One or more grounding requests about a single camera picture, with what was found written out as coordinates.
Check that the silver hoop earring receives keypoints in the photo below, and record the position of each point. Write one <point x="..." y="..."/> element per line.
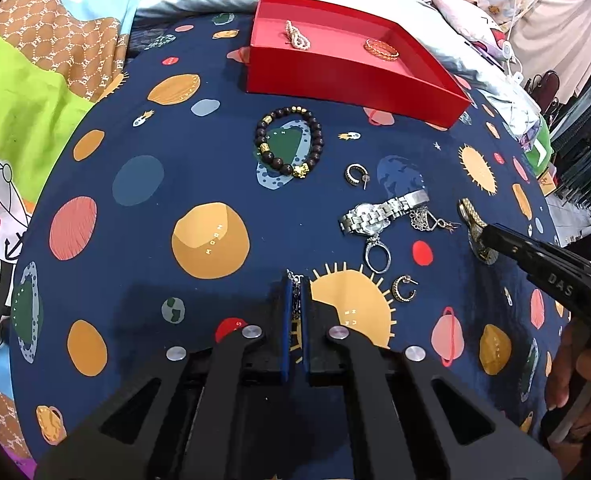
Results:
<point x="357" y="175"/>

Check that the navy planet print cloth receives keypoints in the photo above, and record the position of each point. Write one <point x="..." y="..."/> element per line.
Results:
<point x="160" y="227"/>

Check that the person's right hand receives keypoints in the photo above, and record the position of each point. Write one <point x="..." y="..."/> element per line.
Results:
<point x="568" y="386"/>

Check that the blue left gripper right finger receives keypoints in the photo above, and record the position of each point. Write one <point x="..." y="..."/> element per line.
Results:
<point x="305" y="306"/>

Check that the green fabric bundle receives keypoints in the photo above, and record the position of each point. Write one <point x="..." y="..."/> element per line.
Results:
<point x="536" y="146"/>

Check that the gold woven bangle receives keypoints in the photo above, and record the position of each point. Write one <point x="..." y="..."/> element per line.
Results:
<point x="381" y="50"/>

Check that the silver metal wristwatch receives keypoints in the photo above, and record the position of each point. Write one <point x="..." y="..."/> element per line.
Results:
<point x="371" y="219"/>

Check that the red shallow tray box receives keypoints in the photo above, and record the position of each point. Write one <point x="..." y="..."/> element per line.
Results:
<point x="315" y="50"/>

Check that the dark hoop earring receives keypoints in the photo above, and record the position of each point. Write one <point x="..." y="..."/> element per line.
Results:
<point x="404" y="289"/>

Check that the gold wristwatch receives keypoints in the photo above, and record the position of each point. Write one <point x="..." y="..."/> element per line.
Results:
<point x="475" y="226"/>

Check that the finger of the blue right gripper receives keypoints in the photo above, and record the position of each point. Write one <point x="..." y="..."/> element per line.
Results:
<point x="504" y="240"/>

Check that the pink white plush toy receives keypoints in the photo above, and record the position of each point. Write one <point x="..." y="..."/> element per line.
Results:
<point x="474" y="25"/>

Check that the colourful monkey cartoon blanket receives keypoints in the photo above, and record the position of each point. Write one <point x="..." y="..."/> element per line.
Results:
<point x="57" y="59"/>

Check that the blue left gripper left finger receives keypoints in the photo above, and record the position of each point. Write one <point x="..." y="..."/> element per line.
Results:
<point x="286" y="303"/>

